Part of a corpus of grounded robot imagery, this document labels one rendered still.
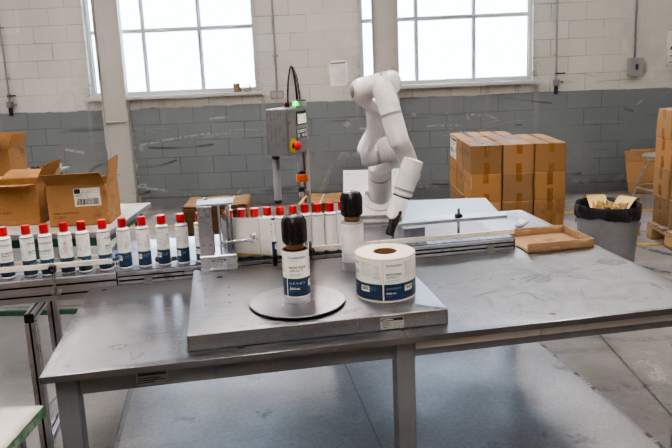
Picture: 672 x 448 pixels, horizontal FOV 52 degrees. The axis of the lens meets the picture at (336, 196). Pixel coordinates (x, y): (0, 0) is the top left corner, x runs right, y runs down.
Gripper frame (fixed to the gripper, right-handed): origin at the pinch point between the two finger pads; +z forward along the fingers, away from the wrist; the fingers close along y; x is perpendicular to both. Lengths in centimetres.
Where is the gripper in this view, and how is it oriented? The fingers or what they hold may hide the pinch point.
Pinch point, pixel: (390, 230)
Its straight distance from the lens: 288.9
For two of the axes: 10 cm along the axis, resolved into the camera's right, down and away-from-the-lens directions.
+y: 1.7, 1.8, -9.7
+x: 9.4, 2.7, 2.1
